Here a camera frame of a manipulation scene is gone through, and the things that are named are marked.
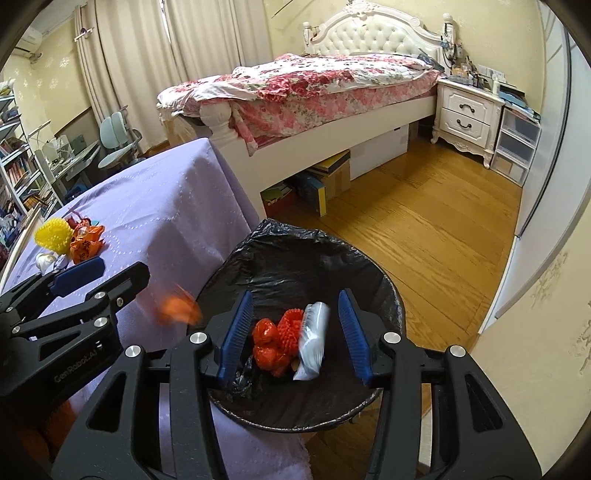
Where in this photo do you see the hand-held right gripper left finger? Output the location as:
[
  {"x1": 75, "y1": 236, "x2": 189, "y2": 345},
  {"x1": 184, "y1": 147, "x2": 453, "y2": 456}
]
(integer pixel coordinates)
[{"x1": 51, "y1": 290, "x2": 256, "y2": 480}]

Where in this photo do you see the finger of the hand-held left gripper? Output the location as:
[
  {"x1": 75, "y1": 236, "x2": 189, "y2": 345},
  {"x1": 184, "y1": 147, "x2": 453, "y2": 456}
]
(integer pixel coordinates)
[
  {"x1": 0, "y1": 257, "x2": 105, "y2": 319},
  {"x1": 11, "y1": 261, "x2": 151, "y2": 344}
]

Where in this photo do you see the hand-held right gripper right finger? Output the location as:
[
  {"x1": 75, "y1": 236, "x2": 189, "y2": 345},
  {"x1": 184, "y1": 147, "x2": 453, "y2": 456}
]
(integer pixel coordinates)
[{"x1": 338, "y1": 288, "x2": 543, "y2": 480}]

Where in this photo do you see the orange wrapper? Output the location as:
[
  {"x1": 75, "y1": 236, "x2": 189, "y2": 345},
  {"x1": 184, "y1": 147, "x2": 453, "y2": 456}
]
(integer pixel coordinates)
[{"x1": 69, "y1": 220, "x2": 106, "y2": 265}]

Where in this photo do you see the red plastic wrapper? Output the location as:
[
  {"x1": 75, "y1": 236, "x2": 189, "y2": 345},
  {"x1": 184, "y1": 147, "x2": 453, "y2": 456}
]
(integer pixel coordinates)
[{"x1": 253, "y1": 318, "x2": 289, "y2": 377}]

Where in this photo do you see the white tissue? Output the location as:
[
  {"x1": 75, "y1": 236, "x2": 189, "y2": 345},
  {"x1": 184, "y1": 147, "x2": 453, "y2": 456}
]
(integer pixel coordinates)
[{"x1": 36, "y1": 251, "x2": 65, "y2": 273}]

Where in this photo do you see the grey squeeze tube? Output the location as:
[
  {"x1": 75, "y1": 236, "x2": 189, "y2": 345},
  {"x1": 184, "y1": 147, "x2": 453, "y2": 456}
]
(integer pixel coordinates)
[{"x1": 293, "y1": 302, "x2": 331, "y2": 381}]

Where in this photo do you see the yellow foam fruit net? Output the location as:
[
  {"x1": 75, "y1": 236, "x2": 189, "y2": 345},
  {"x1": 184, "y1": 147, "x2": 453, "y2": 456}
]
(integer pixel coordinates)
[{"x1": 34, "y1": 218, "x2": 75, "y2": 256}]

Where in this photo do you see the orange-red foam fruit net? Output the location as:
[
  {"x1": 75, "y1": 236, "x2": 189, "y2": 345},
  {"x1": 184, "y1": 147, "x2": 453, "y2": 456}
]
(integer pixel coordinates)
[{"x1": 277, "y1": 308, "x2": 305, "y2": 363}]

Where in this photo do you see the black-bagged trash bin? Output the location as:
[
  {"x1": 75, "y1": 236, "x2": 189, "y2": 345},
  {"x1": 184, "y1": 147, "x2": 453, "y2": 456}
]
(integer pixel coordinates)
[{"x1": 196, "y1": 218, "x2": 407, "y2": 433}]

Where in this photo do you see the purple tablecloth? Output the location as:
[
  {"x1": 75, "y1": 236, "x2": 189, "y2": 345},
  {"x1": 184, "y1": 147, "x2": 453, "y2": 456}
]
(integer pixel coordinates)
[{"x1": 0, "y1": 136, "x2": 310, "y2": 480}]

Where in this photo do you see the grey study desk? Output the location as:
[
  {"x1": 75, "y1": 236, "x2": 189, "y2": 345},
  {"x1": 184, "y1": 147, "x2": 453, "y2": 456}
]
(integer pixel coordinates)
[{"x1": 34, "y1": 134, "x2": 102, "y2": 195}]

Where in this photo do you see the white bookshelf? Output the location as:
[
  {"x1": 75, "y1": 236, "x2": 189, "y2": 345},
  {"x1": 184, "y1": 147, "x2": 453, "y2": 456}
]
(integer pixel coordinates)
[{"x1": 0, "y1": 88, "x2": 63, "y2": 222}]

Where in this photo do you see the red toy box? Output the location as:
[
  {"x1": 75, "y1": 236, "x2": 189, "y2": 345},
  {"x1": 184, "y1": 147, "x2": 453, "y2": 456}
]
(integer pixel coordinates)
[{"x1": 261, "y1": 184, "x2": 297, "y2": 217}]

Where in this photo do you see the pale green desk chair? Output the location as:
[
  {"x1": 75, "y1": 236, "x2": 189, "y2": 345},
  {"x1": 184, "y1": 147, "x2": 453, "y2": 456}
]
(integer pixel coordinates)
[{"x1": 98, "y1": 106, "x2": 146, "y2": 169}]

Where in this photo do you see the dark blue yellow box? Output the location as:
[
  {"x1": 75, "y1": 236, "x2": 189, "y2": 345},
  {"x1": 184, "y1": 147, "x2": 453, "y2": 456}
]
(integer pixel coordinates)
[{"x1": 295, "y1": 175, "x2": 331, "y2": 217}]

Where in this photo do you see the brown cardboard box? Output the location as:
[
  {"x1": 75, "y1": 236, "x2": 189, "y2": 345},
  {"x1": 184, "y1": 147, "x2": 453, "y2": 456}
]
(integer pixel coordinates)
[{"x1": 300, "y1": 150, "x2": 352, "y2": 215}]

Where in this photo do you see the clear plastic bag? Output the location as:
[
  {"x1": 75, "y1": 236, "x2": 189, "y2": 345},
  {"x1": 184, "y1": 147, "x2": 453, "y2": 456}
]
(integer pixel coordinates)
[{"x1": 161, "y1": 115, "x2": 199, "y2": 144}]

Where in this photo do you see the bed with floral bedding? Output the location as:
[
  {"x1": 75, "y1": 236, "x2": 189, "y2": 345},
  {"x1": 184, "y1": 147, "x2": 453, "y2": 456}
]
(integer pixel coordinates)
[{"x1": 157, "y1": 0, "x2": 458, "y2": 217}]

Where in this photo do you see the white storage box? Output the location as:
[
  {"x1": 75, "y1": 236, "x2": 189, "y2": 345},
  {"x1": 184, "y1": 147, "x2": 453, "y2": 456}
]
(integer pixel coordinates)
[{"x1": 348, "y1": 122, "x2": 411, "y2": 181}]

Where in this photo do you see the beige curtain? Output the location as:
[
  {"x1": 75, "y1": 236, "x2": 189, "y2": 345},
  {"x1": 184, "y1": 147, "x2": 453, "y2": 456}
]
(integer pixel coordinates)
[
  {"x1": 161, "y1": 0, "x2": 273, "y2": 88},
  {"x1": 74, "y1": 0, "x2": 164, "y2": 148}
]

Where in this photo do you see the white air conditioner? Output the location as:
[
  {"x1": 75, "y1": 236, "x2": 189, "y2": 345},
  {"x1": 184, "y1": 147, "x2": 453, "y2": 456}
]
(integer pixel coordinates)
[{"x1": 11, "y1": 27, "x2": 44, "y2": 58}]

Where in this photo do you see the white wardrobe door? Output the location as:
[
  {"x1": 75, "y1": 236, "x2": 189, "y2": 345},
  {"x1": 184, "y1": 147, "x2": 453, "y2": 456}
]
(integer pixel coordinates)
[{"x1": 478, "y1": 0, "x2": 583, "y2": 333}]

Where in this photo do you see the white nightstand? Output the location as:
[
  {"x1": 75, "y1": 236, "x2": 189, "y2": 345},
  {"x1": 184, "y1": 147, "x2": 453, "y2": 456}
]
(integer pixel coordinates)
[{"x1": 431, "y1": 76, "x2": 506, "y2": 169}]

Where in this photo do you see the clear plastic drawer unit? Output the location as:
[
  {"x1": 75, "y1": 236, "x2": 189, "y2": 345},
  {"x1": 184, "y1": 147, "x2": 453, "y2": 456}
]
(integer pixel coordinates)
[{"x1": 490, "y1": 108, "x2": 542, "y2": 188}]

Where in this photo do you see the pink floral quilt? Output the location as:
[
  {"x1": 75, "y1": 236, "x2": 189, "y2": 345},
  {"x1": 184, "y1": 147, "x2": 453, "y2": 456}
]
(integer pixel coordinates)
[{"x1": 157, "y1": 53, "x2": 439, "y2": 155}]

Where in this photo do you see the stack of blue folders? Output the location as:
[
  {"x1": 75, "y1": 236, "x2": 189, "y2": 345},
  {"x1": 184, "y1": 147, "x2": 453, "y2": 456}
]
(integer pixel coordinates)
[{"x1": 499, "y1": 83, "x2": 541, "y2": 123}]

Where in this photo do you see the pile of small nightstand items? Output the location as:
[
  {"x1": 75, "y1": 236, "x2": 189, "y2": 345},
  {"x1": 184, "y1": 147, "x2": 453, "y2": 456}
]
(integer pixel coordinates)
[{"x1": 438, "y1": 14, "x2": 504, "y2": 93}]

